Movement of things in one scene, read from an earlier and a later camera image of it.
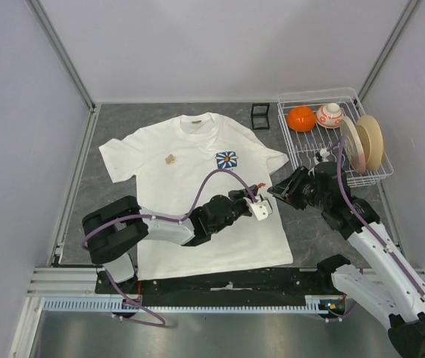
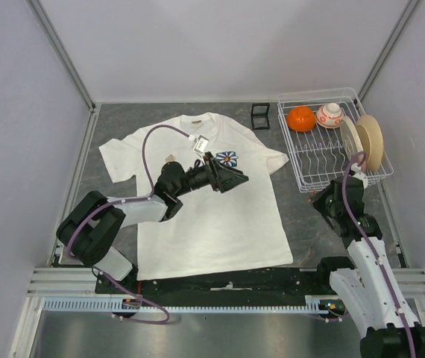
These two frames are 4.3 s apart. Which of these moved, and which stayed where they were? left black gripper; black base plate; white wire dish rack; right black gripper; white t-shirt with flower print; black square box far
Moved: left black gripper; right black gripper
Stayed: white wire dish rack; black square box far; black base plate; white t-shirt with flower print
